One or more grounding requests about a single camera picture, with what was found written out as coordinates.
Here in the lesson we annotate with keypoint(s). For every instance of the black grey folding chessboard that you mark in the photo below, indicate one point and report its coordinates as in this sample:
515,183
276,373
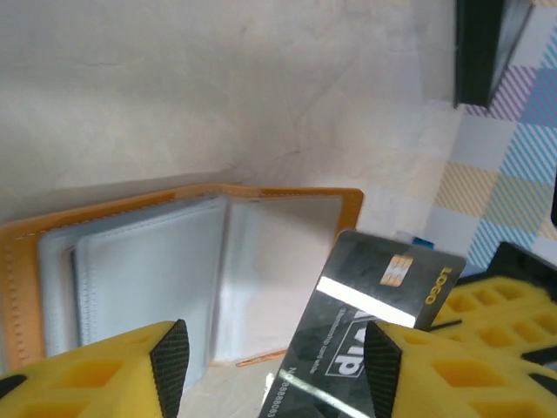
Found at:
474,52

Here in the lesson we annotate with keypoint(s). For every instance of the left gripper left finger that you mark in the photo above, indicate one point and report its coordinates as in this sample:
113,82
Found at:
87,383

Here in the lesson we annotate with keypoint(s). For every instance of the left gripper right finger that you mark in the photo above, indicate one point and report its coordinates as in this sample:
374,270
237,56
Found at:
457,392

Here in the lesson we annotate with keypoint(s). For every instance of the black vip card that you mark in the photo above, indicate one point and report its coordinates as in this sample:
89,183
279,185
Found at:
348,305

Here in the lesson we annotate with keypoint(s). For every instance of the orange leather card holder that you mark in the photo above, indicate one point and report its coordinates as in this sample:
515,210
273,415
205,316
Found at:
130,270

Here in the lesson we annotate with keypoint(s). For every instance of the blue toy brick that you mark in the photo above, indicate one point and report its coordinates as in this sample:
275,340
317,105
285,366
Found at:
422,242

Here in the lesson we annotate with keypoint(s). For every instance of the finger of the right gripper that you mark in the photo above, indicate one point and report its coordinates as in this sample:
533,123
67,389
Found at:
513,341
500,289

